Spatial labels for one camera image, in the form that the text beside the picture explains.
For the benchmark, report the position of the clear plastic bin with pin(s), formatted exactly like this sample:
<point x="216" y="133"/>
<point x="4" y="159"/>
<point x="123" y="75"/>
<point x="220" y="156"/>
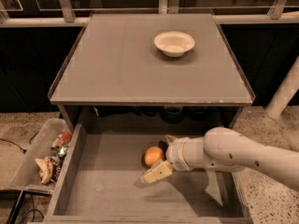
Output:
<point x="26" y="177"/>

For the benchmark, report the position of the dark cup under counter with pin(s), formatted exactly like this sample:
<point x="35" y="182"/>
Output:
<point x="172" y="114"/>

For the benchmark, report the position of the beige crumpled snack bag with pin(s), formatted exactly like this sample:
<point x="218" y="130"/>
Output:
<point x="45" y="169"/>

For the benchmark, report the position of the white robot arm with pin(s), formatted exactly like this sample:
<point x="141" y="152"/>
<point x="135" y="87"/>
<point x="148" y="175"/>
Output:
<point x="222" y="149"/>

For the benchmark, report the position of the white paper bowl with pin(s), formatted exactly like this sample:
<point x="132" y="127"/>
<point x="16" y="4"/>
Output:
<point x="174" y="44"/>

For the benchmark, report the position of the red soda can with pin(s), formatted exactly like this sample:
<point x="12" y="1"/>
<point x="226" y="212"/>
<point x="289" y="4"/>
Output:
<point x="61" y="140"/>

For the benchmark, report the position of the open grey top drawer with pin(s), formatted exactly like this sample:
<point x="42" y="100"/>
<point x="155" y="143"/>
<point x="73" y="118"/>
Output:
<point x="100" y="183"/>

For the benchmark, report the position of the orange fruit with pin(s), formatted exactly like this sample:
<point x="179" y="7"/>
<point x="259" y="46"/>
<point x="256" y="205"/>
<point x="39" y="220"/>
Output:
<point x="152" y="155"/>

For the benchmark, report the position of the metal window railing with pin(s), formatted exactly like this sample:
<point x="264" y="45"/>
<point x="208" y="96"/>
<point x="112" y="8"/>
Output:
<point x="49" y="13"/>

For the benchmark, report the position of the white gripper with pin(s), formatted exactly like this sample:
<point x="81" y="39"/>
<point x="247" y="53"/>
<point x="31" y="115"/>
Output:
<point x="175" y="154"/>

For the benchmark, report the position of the grey wooden cabinet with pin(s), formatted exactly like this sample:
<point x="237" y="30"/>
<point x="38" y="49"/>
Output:
<point x="115" y="62"/>

